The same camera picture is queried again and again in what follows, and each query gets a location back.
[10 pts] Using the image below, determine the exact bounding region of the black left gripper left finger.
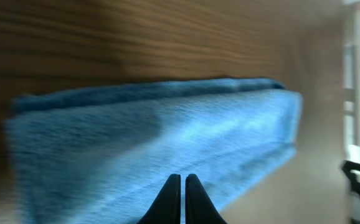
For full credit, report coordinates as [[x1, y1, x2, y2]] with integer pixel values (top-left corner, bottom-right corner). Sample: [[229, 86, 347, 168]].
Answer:
[[138, 174, 181, 224]]

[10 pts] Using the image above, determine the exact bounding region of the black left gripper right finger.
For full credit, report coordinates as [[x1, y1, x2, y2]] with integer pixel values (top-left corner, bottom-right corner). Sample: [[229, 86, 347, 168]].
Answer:
[[185, 174, 227, 224]]

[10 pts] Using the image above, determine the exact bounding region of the blue microfiber cloth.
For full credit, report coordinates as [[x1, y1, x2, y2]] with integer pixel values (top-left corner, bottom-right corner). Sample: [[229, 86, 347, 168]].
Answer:
[[6, 78, 303, 223]]

